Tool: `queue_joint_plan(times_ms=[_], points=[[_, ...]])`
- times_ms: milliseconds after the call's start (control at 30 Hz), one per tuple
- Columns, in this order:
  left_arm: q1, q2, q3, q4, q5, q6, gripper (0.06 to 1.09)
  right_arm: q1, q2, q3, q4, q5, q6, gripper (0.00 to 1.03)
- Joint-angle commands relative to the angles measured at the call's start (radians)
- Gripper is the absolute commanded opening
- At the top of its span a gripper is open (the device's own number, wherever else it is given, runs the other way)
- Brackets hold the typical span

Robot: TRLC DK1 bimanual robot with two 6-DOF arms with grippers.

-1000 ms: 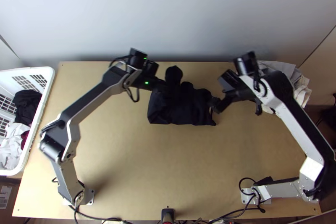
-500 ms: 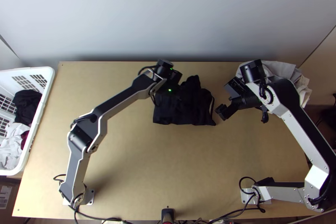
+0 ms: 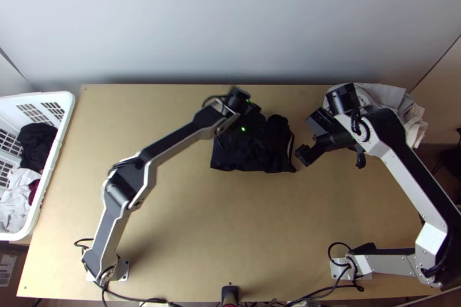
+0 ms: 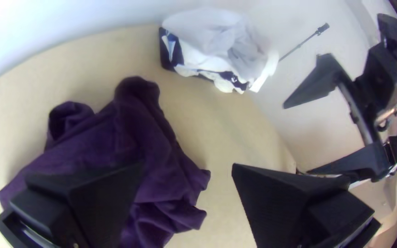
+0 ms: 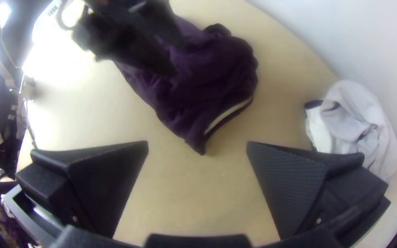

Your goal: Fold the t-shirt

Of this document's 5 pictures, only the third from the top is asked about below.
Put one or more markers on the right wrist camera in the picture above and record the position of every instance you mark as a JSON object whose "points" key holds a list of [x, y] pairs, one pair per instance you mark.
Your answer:
{"points": [[319, 121]]}

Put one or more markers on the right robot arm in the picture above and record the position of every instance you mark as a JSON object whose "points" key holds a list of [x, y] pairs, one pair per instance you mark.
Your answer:
{"points": [[403, 163]]}

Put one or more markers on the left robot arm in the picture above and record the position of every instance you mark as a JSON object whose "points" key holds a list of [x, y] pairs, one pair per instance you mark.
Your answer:
{"points": [[122, 191]]}

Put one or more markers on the cardboard box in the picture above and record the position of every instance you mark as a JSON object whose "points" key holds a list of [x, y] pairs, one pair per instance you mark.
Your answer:
{"points": [[11, 267]]}

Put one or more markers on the white laundry basket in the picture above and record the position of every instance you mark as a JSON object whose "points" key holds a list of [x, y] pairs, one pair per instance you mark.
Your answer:
{"points": [[57, 112]]}

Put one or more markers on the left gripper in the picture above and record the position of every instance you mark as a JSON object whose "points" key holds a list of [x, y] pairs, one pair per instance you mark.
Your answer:
{"points": [[252, 119]]}

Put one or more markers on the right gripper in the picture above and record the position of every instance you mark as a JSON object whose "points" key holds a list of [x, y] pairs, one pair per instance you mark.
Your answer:
{"points": [[333, 141]]}

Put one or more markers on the heap of mostly white clothes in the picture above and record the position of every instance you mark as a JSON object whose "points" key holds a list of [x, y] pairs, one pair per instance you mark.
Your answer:
{"points": [[410, 119]]}

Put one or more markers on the dark t-shirt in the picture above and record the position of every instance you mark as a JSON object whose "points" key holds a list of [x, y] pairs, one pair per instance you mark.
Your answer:
{"points": [[252, 157]]}

